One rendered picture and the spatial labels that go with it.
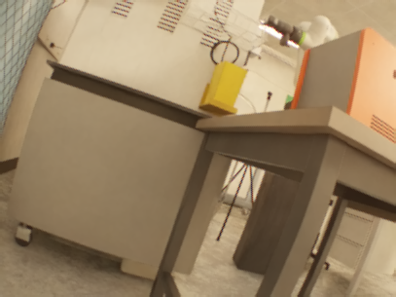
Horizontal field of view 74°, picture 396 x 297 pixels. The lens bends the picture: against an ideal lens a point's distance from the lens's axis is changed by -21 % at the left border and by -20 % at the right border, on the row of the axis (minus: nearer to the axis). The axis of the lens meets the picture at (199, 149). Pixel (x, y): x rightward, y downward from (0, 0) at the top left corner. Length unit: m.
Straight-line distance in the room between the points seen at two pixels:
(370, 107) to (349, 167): 0.46
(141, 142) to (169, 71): 0.28
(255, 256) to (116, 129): 1.27
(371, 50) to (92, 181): 1.03
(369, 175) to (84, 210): 0.95
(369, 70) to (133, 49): 0.82
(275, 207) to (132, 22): 1.37
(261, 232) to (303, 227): 1.55
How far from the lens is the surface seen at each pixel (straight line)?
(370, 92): 0.95
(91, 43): 1.20
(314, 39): 1.67
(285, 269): 0.48
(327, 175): 0.47
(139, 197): 1.16
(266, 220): 2.00
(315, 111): 0.47
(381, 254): 2.49
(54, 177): 1.17
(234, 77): 1.11
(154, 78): 1.18
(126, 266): 1.42
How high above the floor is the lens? 0.58
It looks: 2 degrees up
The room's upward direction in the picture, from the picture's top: 19 degrees clockwise
